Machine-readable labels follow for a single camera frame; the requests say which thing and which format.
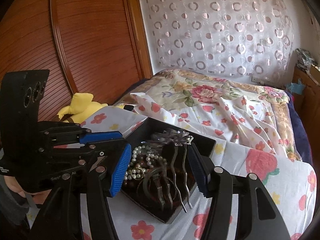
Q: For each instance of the wooden window sill cabinet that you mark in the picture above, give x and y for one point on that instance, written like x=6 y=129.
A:
x=307 y=104

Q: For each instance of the flower strawberry print blanket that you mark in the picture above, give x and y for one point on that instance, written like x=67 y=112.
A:
x=291 y=185

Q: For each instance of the black jewelry box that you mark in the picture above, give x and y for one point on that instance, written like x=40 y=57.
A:
x=146 y=153

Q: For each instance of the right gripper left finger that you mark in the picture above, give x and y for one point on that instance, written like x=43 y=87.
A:
x=60 y=217

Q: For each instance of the gold pearl brooch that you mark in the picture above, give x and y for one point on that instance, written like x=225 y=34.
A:
x=135 y=173

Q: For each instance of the rose floral quilt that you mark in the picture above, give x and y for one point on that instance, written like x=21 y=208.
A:
x=249 y=115

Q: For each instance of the blue plastic bag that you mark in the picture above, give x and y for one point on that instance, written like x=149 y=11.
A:
x=295 y=88

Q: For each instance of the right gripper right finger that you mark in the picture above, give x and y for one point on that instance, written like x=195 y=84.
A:
x=258 y=217

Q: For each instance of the navy blue blanket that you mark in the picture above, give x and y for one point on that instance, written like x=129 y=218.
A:
x=301 y=139

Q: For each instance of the yellow plush toy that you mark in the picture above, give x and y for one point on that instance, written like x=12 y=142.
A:
x=81 y=107

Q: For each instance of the wooden wardrobe door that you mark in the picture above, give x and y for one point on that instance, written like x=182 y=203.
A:
x=89 y=46

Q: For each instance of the sheer circle pattern curtain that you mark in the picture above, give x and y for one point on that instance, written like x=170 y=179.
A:
x=221 y=37

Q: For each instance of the stack of papers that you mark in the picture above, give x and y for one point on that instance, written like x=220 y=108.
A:
x=305 y=59

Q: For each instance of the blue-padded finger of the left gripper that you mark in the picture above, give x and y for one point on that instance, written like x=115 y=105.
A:
x=64 y=133
x=52 y=158

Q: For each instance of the person's left hand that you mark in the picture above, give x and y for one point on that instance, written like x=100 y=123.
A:
x=14 y=186

